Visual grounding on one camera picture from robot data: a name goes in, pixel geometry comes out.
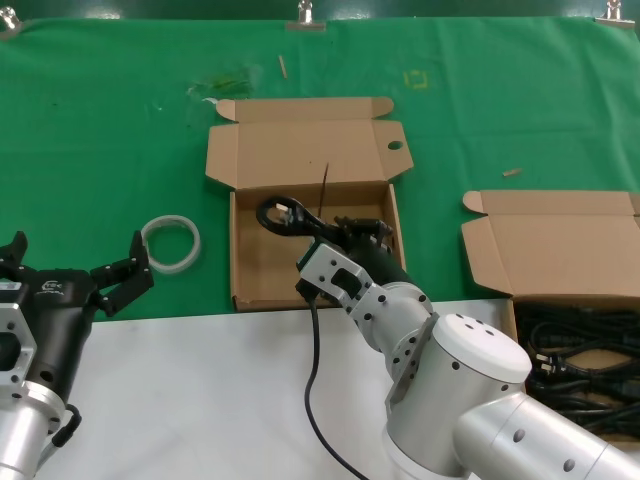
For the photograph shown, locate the green table cloth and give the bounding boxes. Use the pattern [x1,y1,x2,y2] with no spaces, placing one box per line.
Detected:
[0,16,640,325]

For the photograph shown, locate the clear tape roll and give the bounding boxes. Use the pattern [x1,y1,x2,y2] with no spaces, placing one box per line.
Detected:
[140,213,202,275]

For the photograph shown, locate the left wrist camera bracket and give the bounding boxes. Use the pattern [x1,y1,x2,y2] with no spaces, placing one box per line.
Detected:
[0,301,39,399]

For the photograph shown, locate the brown cardboard box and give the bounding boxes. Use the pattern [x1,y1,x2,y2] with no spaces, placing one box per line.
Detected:
[459,189,640,446]
[204,96,415,313]

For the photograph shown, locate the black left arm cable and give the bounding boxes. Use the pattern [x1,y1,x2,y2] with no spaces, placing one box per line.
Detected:
[49,402,84,451]

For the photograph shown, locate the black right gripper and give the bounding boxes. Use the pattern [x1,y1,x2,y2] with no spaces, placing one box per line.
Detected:
[333,214,412,290]

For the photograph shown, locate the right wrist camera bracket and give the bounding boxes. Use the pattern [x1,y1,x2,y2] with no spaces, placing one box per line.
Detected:
[294,239,376,314]

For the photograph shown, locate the black power cord with tie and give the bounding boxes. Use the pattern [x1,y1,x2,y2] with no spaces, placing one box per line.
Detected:
[255,162,351,241]

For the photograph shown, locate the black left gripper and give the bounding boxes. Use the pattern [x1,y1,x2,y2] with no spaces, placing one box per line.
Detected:
[0,229,155,402]

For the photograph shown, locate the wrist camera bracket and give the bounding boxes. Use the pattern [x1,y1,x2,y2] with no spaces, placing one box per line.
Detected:
[0,301,39,399]
[294,239,376,314]

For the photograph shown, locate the silver binder clip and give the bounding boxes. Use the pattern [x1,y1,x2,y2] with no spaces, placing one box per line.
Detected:
[0,8,27,41]
[594,0,635,26]
[285,0,327,32]

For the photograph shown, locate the black right camera cable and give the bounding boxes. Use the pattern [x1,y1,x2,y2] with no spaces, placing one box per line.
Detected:
[299,292,371,480]

